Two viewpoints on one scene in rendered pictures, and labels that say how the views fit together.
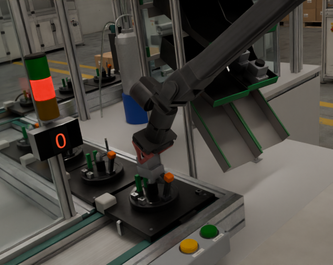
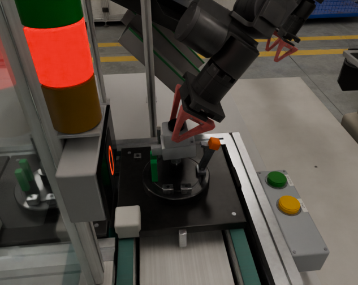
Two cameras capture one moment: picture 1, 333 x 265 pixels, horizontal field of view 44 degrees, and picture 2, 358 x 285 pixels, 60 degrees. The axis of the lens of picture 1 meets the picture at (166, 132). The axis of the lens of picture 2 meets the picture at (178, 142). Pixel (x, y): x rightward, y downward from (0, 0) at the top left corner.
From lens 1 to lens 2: 86 cm
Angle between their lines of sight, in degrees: 50
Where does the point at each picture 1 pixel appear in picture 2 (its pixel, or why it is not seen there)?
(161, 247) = (268, 224)
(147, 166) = (187, 142)
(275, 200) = (219, 126)
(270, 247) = (275, 167)
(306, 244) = (288, 149)
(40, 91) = (79, 58)
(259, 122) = not seen: hidden behind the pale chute
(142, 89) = (211, 19)
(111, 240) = (176, 260)
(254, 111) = not seen: hidden behind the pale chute
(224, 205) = (240, 148)
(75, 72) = not seen: outside the picture
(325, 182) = (228, 97)
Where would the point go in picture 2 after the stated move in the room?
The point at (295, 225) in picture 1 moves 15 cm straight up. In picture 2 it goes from (261, 139) to (270, 96)
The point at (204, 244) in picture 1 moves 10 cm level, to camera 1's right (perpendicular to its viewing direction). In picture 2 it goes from (292, 194) to (306, 167)
